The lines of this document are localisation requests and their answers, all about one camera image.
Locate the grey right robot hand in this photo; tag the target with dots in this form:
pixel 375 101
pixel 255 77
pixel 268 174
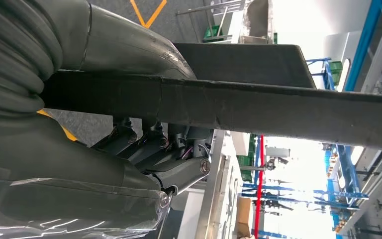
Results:
pixel 62 184

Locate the blue metal shelf rack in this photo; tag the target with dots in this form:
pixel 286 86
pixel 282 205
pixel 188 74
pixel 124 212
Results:
pixel 347 171

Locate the embossed grey metal plate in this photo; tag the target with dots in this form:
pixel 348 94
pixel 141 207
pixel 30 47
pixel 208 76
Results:
pixel 231 198

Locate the brown cardboard box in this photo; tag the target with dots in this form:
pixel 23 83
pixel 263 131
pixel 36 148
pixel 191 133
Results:
pixel 243 214

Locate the red barrier belt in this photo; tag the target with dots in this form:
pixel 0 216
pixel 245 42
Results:
pixel 259 184

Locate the white panel board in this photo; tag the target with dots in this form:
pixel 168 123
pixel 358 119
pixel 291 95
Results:
pixel 234 29

